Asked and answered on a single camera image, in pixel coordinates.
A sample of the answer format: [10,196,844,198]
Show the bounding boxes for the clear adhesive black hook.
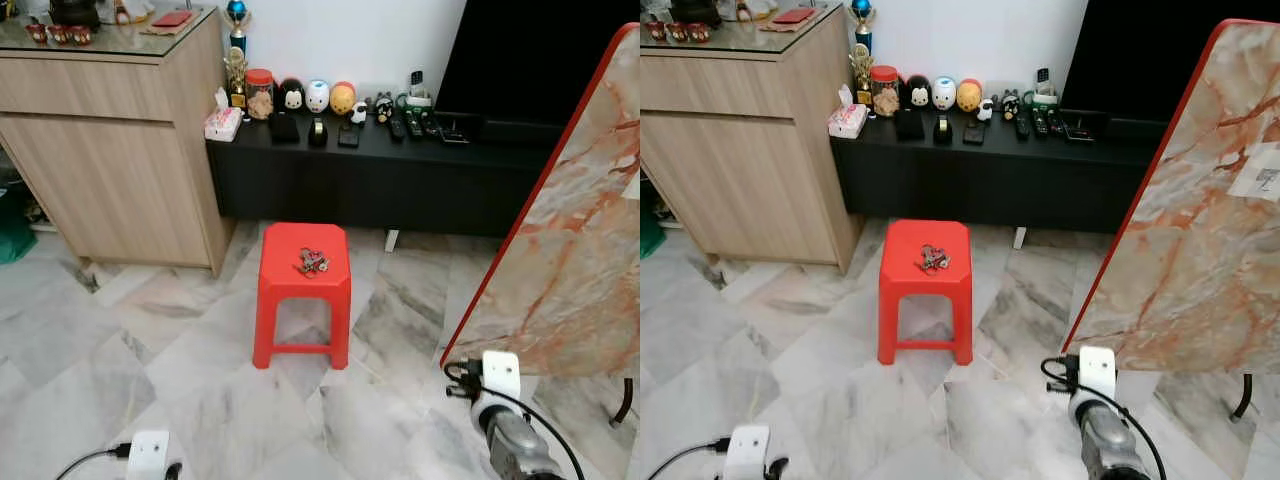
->
[1227,143,1280,202]

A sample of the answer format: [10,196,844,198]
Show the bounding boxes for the black television console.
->
[829,103,1166,236]
[204,104,563,239]

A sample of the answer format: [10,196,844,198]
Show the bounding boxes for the pink tissue pack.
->
[827,84,869,139]
[203,87,245,143]

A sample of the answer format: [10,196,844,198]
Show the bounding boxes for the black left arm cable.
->
[54,444,132,480]
[647,438,729,480]

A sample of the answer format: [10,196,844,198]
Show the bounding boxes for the marble-pattern red-edged table top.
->
[1061,17,1280,375]
[439,21,641,380]

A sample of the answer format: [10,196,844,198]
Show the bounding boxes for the gold trophy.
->
[849,44,876,106]
[225,47,252,109]

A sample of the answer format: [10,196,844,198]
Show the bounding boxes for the light wooden cabinet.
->
[640,5,867,271]
[0,8,237,277]

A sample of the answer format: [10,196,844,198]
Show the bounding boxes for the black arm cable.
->
[54,444,132,480]
[1039,355,1171,480]
[647,438,729,480]
[444,359,587,480]

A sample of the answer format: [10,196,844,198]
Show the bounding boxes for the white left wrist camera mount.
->
[723,425,772,480]
[126,429,172,480]

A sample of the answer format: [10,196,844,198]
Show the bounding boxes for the red-lidded snack jar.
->
[245,68,277,122]
[869,65,901,119]

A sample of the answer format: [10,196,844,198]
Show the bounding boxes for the blue-topped trophy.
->
[224,0,252,56]
[849,0,876,53]

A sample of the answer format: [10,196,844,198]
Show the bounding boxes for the black television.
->
[1060,0,1280,123]
[434,0,641,123]

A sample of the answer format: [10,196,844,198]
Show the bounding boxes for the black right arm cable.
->
[444,359,587,480]
[1039,355,1171,480]

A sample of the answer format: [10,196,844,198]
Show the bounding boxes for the green bag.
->
[0,184,40,267]
[640,205,667,260]

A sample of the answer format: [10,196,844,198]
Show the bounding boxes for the red plastic stool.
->
[251,221,354,372]
[877,218,975,367]

